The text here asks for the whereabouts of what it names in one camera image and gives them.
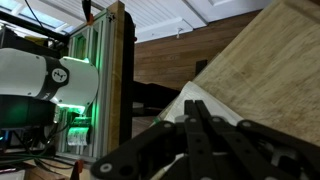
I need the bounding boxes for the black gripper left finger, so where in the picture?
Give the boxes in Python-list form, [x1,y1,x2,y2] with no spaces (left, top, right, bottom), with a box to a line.
[90,99,209,180]

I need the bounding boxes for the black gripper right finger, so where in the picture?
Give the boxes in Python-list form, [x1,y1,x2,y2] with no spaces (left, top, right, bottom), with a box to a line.
[195,99,320,180]

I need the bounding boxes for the white printed label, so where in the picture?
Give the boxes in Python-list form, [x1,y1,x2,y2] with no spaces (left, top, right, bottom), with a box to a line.
[66,125,90,148]

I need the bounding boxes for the orange and black clamp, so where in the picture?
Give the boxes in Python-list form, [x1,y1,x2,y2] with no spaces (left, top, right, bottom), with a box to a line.
[81,0,95,27]
[69,159,86,180]

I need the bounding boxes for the black upright post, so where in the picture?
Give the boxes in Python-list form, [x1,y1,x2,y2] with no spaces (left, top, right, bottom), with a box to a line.
[119,10,136,145]

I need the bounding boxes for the aluminium profile frame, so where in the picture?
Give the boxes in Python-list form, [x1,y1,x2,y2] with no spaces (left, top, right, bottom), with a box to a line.
[54,8,118,162]

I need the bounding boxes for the black hanging cable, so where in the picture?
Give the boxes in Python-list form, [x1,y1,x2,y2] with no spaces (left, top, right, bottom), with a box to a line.
[0,123,73,168]

